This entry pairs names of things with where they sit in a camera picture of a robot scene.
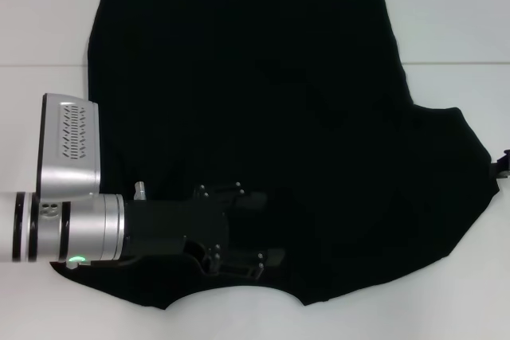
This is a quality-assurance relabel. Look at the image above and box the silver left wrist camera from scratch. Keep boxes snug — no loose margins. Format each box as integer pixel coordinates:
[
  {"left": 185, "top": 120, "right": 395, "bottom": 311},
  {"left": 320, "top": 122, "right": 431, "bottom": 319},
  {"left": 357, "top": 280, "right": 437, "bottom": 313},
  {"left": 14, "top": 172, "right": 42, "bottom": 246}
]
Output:
[{"left": 34, "top": 92, "right": 101, "bottom": 200}]

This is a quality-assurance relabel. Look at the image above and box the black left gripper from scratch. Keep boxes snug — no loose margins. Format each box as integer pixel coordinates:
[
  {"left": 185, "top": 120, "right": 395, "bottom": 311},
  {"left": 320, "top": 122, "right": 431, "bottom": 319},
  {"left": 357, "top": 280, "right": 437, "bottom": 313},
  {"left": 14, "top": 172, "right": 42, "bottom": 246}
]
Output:
[{"left": 123, "top": 180, "right": 288, "bottom": 280}]

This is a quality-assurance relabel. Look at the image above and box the black shirt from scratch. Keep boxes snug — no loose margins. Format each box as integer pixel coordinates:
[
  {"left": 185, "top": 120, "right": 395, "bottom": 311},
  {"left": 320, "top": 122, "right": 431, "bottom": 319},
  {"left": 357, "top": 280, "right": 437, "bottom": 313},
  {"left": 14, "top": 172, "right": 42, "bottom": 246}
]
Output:
[{"left": 49, "top": 0, "right": 502, "bottom": 311}]

